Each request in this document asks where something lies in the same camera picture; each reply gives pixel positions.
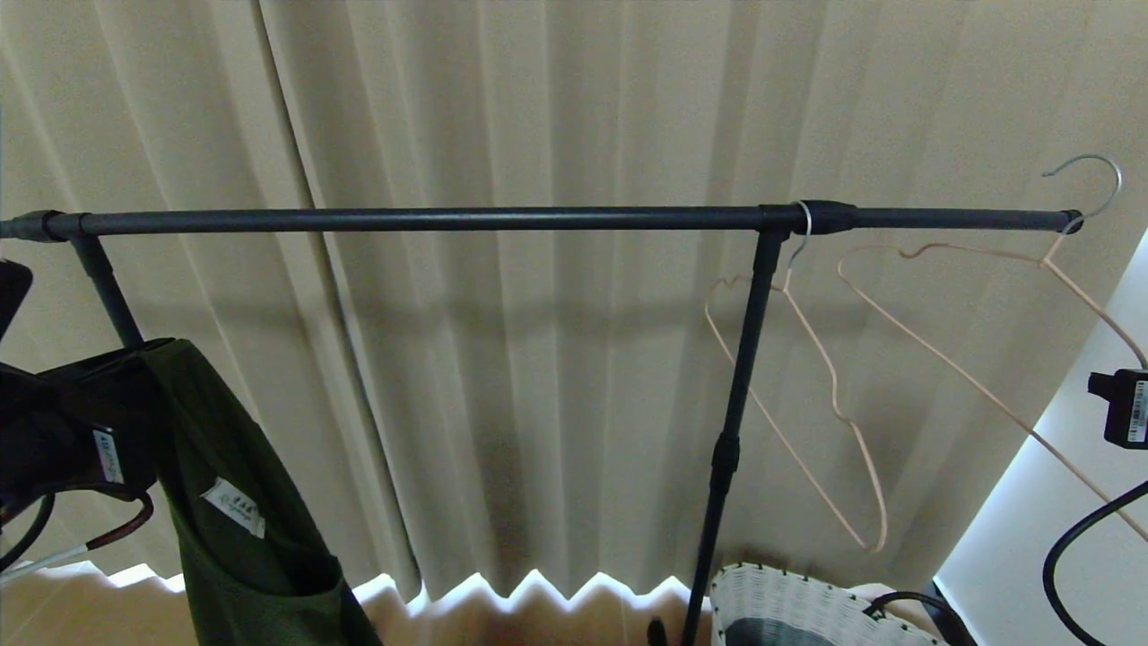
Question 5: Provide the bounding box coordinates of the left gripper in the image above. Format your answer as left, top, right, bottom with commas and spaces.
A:
40, 339, 173, 502

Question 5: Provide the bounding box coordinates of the green shirt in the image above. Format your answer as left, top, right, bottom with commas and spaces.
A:
139, 338, 382, 646

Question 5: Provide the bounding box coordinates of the pink clothes hanger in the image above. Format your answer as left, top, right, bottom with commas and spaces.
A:
837, 154, 1148, 544
704, 202, 889, 554

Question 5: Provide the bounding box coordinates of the black clothes rack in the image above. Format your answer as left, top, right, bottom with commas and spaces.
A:
0, 199, 1084, 646

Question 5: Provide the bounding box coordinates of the white laundry basket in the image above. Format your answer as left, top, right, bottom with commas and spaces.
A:
709, 563, 952, 646

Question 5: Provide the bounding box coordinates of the beige curtain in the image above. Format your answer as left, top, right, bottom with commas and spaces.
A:
0, 0, 1148, 602

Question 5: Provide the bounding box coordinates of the black cable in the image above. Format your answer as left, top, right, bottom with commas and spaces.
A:
0, 492, 57, 575
1043, 480, 1148, 646

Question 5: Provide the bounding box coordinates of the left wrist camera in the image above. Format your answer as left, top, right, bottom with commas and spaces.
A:
0, 260, 34, 342

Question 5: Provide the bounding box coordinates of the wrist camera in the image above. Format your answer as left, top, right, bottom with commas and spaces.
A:
0, 260, 34, 342
1088, 368, 1148, 450

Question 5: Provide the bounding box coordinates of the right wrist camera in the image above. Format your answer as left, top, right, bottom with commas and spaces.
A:
1088, 368, 1148, 450

